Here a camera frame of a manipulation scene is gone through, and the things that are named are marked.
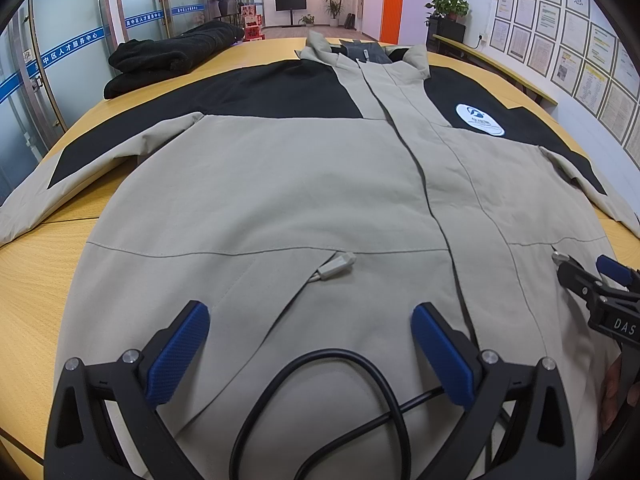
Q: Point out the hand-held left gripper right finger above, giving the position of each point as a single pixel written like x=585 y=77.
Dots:
x=445 y=355

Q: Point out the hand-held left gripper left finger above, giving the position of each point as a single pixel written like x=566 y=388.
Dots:
x=177 y=355

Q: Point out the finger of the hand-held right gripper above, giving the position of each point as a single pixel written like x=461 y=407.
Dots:
x=575 y=275
x=614 y=267

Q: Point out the grey and black jacket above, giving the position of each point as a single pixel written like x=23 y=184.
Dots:
x=300 y=185

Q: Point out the person's right hand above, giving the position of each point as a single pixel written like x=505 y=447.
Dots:
x=614 y=390

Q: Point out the long wooden bench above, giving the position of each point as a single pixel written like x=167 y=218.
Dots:
x=492 y=62

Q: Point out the black cabinet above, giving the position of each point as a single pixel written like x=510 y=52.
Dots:
x=445 y=32

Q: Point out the leafy potted plant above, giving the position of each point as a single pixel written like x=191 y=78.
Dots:
x=447 y=6

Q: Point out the black folded garment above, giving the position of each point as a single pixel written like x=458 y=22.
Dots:
x=165 y=55

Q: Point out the frosted glass partition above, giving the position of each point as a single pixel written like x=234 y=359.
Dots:
x=75 y=45

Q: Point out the orange pillar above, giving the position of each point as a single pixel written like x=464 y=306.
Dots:
x=392 y=0

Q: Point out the stack of red boxes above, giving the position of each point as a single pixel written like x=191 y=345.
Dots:
x=252 y=22

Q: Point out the small potted floor plant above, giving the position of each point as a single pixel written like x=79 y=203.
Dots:
x=307 y=20

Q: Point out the tall potted palm plant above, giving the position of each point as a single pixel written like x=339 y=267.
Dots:
x=336 y=0

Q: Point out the black television on stand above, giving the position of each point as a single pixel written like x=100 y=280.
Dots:
x=290 y=2

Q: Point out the wall of framed notices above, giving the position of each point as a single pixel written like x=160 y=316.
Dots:
x=565 y=35

